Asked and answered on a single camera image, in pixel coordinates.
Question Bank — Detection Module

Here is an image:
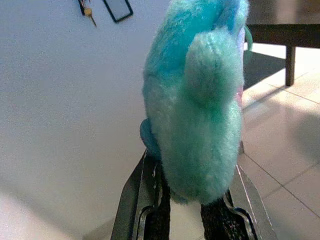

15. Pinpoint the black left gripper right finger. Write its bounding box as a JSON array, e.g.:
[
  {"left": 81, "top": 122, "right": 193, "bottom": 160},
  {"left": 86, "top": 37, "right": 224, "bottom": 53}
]
[{"left": 199, "top": 139, "right": 278, "bottom": 240}]

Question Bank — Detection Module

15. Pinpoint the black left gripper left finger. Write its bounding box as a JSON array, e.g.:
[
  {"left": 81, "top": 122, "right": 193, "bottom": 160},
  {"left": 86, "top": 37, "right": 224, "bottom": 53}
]
[{"left": 109, "top": 148, "right": 173, "bottom": 240}]

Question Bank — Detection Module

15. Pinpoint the teal plush keychain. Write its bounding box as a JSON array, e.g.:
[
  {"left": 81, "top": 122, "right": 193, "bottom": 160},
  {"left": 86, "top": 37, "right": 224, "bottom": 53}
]
[{"left": 138, "top": 0, "right": 254, "bottom": 206}]

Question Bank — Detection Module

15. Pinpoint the black framed card holder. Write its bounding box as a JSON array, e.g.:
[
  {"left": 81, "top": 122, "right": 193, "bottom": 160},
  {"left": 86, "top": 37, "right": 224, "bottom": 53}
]
[{"left": 102, "top": 0, "right": 134, "bottom": 24}]

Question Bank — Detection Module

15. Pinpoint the dark brown wooden table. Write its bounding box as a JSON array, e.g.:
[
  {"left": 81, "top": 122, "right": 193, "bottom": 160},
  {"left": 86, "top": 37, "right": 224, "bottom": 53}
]
[{"left": 246, "top": 0, "right": 320, "bottom": 87}]

